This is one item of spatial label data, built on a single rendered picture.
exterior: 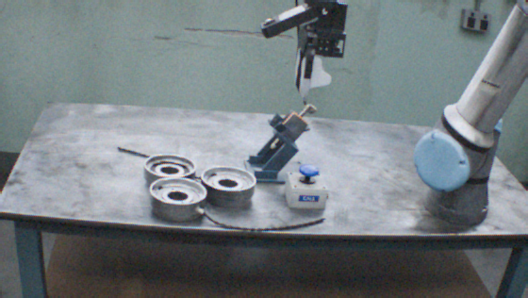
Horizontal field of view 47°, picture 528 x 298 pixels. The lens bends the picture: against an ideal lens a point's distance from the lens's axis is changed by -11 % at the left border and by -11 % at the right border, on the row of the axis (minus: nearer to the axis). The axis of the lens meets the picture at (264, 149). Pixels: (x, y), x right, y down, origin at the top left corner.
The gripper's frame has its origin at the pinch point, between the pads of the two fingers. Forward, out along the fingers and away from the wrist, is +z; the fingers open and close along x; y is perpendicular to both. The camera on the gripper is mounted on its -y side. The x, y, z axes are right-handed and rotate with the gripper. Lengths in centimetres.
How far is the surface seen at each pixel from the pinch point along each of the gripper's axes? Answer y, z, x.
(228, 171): -13.6, 15.3, -7.2
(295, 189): -1.9, 14.1, -16.1
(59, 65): -73, 44, 151
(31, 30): -88, 28, 151
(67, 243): -50, 43, 6
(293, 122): -0.6, 6.4, -1.4
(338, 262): 16.3, 43.6, 3.0
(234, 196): -13.4, 15.6, -17.2
